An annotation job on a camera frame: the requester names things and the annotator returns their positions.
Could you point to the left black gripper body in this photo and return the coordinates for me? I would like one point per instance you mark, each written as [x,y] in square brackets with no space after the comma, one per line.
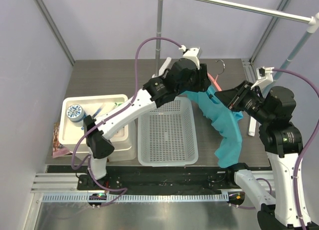
[199,83]

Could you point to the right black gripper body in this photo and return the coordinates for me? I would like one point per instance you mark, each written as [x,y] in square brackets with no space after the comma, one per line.
[247,99]

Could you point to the pink clothes hanger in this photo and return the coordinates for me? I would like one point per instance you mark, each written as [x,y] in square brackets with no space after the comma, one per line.
[214,80]

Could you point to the blue t shirt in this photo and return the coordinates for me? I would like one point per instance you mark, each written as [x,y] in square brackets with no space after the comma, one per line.
[224,121]

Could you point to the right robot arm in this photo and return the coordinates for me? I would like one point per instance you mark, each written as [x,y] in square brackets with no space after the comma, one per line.
[283,145]

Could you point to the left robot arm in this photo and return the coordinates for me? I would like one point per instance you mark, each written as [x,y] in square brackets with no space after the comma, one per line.
[183,75]

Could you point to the white perforated basket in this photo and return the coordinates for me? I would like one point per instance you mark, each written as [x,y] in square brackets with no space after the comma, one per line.
[167,135]

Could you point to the metal clothes rack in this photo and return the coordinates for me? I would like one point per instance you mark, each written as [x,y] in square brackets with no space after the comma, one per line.
[224,32]

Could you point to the blue pen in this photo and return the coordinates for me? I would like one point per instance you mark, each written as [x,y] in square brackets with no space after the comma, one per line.
[98,110]

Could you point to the blue white tape roll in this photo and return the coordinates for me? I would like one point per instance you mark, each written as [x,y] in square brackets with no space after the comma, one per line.
[75,113]

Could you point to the white storage bin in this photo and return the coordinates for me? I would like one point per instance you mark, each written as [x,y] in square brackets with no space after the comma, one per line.
[124,140]

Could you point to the pink snack packet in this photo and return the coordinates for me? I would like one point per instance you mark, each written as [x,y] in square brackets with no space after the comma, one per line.
[58,150]

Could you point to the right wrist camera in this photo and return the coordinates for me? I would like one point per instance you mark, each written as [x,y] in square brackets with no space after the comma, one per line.
[264,77]

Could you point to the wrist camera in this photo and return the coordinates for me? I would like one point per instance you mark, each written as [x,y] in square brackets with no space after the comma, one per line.
[192,54]
[264,77]

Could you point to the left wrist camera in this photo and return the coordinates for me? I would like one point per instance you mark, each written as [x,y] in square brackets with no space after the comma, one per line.
[192,54]

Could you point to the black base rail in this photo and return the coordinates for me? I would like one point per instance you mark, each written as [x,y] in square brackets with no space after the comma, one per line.
[167,181]

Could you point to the white cable duct strip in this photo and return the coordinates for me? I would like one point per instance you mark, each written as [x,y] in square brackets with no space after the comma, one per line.
[100,198]

